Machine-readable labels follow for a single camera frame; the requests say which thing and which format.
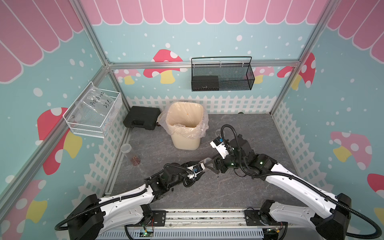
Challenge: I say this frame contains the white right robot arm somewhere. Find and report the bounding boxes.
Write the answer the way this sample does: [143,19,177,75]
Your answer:
[211,135,351,240]

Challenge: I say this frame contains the white wire wall basket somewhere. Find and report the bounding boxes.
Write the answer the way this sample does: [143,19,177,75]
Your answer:
[63,82,123,139]

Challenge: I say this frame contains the black box in basket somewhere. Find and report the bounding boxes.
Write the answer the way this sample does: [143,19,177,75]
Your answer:
[191,76,220,92]

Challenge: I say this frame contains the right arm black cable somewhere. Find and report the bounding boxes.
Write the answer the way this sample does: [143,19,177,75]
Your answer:
[220,124,382,240]

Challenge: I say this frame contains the black wire mesh basket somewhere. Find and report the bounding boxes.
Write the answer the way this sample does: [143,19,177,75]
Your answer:
[191,56,255,91]

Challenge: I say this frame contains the black plastic tool case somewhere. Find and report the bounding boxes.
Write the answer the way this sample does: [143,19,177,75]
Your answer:
[123,106,161,130]

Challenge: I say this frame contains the clear tea jar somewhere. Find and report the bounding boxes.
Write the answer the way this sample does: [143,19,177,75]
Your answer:
[120,143,141,166]
[200,158,215,172]
[215,129,223,138]

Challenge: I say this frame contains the cream plastic trash bin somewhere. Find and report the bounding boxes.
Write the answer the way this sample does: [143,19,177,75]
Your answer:
[166,102,204,151]

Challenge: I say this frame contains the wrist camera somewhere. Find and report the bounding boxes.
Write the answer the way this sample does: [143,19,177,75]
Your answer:
[210,136,233,159]
[187,165,203,180]

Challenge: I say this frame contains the clear plastic bag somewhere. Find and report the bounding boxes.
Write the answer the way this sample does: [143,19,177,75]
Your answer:
[70,87,123,131]

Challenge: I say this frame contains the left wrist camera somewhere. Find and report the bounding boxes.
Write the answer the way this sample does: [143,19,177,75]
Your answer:
[187,165,203,180]

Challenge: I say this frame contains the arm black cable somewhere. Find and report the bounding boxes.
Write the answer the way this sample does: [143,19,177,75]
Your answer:
[220,124,382,240]
[54,163,196,231]

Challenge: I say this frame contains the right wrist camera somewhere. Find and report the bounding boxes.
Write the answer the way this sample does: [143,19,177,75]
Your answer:
[210,136,233,159]

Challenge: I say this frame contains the clear plastic bin liner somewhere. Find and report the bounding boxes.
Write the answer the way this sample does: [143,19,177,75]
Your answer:
[157,102,209,139]

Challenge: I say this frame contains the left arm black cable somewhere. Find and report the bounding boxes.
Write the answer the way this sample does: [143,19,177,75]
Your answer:
[54,163,196,231]

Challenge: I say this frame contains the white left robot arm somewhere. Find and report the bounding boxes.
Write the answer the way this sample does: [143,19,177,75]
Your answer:
[55,162,206,240]

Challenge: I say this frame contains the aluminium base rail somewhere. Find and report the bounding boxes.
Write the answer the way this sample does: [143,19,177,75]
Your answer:
[98,207,331,240]

